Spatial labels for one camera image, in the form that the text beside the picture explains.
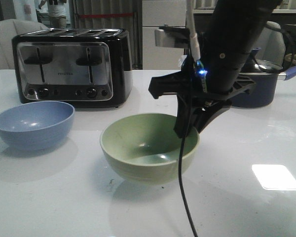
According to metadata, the person in white shirt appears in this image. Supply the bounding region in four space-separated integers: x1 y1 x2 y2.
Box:
38 0 67 29

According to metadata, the grey upholstered chair right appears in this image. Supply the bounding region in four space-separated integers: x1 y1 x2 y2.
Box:
253 21 286 66

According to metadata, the black hanging cable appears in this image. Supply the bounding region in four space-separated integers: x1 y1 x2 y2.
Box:
178 59 200 237

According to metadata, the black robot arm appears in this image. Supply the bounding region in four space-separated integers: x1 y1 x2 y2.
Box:
148 0 280 138

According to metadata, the black and chrome toaster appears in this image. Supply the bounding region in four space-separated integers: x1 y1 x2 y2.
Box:
12 28 133 108

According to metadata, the white camera cable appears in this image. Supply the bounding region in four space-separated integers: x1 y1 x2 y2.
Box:
185 0 202 61

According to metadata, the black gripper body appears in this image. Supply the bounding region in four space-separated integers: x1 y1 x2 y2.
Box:
148 55 256 138

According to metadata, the green bowl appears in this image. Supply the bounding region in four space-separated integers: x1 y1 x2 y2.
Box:
100 113 201 186

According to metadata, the blue saucepan with handle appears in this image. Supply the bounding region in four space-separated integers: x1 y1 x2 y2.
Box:
231 66 296 109

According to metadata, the white refrigerator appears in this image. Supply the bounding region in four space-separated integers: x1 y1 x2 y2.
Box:
142 0 186 70

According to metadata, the grey upholstered chair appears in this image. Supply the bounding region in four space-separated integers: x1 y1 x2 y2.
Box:
253 21 286 66
0 19 47 70

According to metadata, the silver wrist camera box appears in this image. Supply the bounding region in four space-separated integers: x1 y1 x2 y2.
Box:
154 26 190 49

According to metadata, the grey upholstered chair left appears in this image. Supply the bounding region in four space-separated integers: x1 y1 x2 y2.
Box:
0 19 47 70

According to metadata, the blue bowl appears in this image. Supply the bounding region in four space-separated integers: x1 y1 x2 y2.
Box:
0 101 75 151

